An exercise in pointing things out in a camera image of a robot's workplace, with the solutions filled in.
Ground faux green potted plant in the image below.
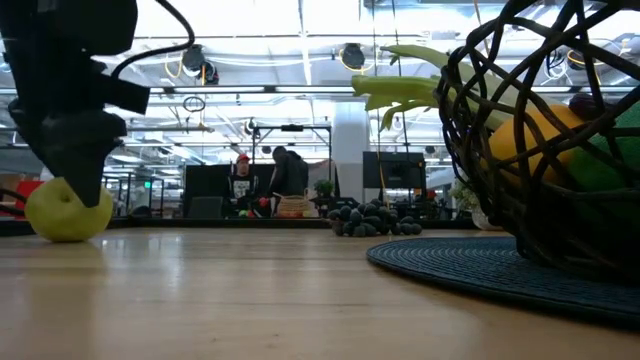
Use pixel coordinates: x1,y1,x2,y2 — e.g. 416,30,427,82
447,178,501,232

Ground green avocado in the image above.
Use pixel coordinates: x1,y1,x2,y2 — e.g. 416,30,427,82
566,101,640,222

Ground orange yellow mango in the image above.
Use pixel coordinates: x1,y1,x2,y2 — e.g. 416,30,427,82
481,103,587,190

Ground light woven basket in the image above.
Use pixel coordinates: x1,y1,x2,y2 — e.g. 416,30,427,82
273,188,315,219

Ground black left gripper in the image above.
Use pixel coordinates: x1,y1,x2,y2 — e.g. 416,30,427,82
0,0,139,209

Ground hanging black cable loop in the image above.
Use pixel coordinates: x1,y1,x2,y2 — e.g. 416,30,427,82
181,95,208,114

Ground dark woven twig basket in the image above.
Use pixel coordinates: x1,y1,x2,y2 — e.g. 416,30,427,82
434,0,640,282

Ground black ceiling cable reel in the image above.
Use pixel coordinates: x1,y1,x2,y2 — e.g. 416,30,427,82
179,43,221,87
340,42,368,72

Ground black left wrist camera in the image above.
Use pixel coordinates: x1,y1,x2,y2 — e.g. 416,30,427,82
90,69,152,116

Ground dark purple grape bunch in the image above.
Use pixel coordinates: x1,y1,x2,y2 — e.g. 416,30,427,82
326,197,424,238

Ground small green plant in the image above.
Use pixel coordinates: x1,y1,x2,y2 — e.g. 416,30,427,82
313,178,336,218

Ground black metal stand frame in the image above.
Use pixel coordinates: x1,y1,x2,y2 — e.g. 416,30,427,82
250,123,334,201

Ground yellow cable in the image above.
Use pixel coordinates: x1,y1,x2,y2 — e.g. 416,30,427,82
376,149,392,209

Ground black computer monitor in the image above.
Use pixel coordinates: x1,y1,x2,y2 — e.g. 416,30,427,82
360,150,428,191

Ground dark blue round woven placemat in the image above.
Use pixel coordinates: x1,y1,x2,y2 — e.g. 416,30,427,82
365,236,640,327

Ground black metal rig frame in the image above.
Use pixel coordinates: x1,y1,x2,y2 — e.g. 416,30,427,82
0,216,477,237

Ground yellow-green apple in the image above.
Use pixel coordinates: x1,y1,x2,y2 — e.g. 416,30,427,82
24,176,115,244

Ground black partition panel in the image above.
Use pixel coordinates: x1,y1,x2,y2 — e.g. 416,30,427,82
183,163,276,220

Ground green celery stalk bunch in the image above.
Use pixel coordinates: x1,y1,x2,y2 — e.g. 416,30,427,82
350,44,557,133

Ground red crates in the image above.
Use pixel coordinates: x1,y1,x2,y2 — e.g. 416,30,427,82
13,180,46,216

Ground person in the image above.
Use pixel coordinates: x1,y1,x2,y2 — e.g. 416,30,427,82
269,145,311,202
226,152,262,219

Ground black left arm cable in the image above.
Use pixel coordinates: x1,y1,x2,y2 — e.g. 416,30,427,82
109,0,197,82

